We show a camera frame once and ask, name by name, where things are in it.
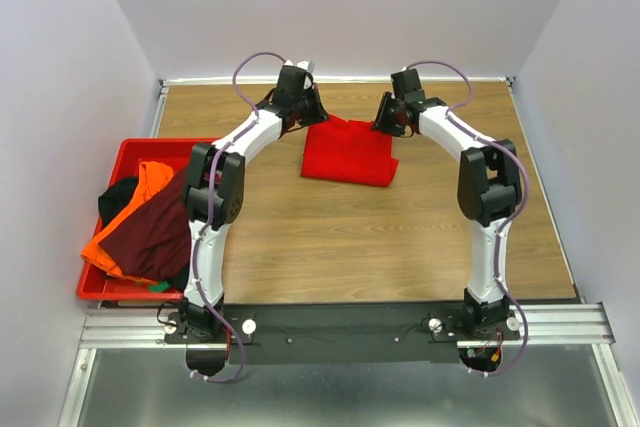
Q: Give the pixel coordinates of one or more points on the orange t-shirt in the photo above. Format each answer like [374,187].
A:
[152,177]

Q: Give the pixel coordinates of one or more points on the black t-shirt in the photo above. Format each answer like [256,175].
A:
[113,201]

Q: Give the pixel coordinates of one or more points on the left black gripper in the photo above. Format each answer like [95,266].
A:
[318,114]

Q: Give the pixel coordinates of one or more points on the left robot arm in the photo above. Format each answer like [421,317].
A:
[214,188]

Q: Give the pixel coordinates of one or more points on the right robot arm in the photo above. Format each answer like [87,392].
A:
[489,189]

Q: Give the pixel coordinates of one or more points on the red t-shirt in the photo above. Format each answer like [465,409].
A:
[348,151]

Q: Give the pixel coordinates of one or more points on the green cloth piece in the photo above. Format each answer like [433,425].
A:
[159,287]

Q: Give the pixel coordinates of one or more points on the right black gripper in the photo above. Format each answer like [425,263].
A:
[380,120]

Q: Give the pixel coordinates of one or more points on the maroon t-shirt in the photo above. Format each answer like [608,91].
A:
[155,241]

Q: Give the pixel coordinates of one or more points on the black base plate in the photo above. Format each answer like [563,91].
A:
[351,333]

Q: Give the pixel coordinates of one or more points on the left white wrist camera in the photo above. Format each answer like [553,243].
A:
[307,65]

